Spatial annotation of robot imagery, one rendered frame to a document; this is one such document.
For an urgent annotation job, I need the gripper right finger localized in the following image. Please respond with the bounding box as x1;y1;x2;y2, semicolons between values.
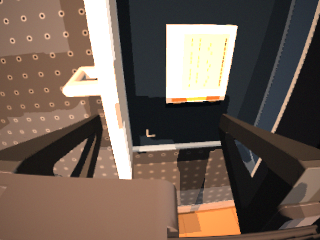
218;114;320;233

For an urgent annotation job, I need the beige benchtop instrument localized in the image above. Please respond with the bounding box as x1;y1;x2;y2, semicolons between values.
62;0;320;179

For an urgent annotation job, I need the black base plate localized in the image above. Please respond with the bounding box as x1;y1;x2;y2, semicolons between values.
0;0;233;207

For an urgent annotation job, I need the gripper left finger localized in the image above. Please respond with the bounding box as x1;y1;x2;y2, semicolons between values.
0;114;103;178

